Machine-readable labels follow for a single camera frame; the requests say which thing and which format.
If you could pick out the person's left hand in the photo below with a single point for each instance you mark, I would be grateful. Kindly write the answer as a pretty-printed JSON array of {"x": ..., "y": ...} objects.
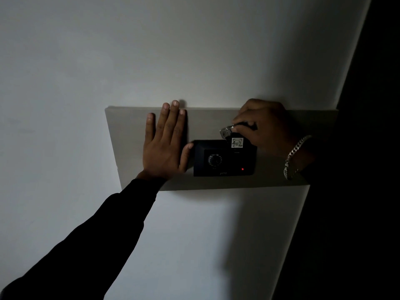
[{"x": 161, "y": 156}]

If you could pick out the person's right hand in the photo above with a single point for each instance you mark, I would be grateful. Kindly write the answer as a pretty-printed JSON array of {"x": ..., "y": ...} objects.
[{"x": 272, "y": 128}]

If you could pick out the person's left little finger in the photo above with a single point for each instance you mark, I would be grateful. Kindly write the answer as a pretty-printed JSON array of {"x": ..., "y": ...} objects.
[{"x": 150, "y": 128}]

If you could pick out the person's right fingers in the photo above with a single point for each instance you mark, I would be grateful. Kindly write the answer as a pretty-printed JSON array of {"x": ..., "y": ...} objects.
[{"x": 250, "y": 115}]

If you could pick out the person's left middle finger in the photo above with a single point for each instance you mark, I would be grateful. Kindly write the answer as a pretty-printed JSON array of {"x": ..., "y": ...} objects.
[{"x": 172, "y": 120}]

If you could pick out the person's left thumb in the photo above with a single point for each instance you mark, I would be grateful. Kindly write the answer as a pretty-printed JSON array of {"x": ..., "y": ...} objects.
[{"x": 187, "y": 156}]

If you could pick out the small silver key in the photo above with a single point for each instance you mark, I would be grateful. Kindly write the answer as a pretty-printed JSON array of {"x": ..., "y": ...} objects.
[{"x": 225, "y": 132}]

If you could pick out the person's right forearm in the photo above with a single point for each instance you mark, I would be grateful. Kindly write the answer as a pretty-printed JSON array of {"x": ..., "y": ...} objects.
[{"x": 307, "y": 159}]

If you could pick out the person's left forearm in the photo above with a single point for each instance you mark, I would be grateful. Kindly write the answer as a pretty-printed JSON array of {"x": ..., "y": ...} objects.
[{"x": 93, "y": 240}]

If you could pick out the round black regulator knob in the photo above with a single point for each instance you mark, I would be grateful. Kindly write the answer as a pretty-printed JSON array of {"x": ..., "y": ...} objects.
[{"x": 215, "y": 160}]

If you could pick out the white square sticker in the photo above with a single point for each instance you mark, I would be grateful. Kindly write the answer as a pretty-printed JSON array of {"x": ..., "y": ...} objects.
[{"x": 237, "y": 143}]

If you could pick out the grey wall board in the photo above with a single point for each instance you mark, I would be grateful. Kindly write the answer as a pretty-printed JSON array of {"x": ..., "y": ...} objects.
[{"x": 131, "y": 146}]

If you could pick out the black wall switch panel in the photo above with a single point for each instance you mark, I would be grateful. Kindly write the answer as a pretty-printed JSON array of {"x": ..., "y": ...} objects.
[{"x": 225, "y": 159}]

